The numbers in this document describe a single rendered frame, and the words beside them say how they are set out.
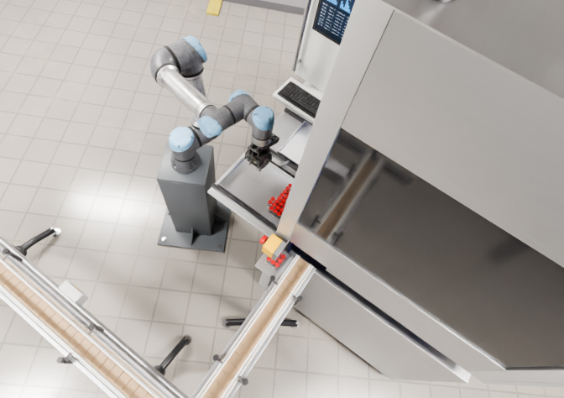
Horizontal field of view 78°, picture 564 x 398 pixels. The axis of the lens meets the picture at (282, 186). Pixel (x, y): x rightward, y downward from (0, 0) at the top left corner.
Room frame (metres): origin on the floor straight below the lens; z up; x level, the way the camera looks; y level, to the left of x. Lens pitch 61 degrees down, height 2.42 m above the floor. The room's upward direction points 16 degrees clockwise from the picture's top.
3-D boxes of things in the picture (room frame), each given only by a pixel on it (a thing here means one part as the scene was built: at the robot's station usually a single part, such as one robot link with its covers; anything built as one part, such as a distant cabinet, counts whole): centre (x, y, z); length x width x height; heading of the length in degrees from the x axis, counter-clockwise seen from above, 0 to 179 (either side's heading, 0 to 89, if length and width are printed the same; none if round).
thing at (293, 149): (1.09, -0.13, 0.90); 0.34 x 0.26 x 0.04; 69
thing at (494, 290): (0.39, -0.49, 1.50); 0.85 x 0.01 x 0.59; 69
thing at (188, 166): (0.88, 0.53, 0.84); 0.15 x 0.15 x 0.10
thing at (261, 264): (0.46, -0.07, 0.87); 0.14 x 0.13 x 0.02; 69
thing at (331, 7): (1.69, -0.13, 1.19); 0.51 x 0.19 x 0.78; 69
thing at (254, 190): (0.81, 0.09, 0.90); 0.34 x 0.26 x 0.04; 69
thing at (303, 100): (1.49, -0.03, 0.82); 0.40 x 0.14 x 0.02; 68
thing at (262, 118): (0.77, 0.13, 1.43); 0.09 x 0.08 x 0.11; 56
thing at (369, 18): (0.57, -0.07, 1.05); 0.07 x 0.06 x 2.10; 69
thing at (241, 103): (0.81, 0.22, 1.43); 0.11 x 0.11 x 0.08; 56
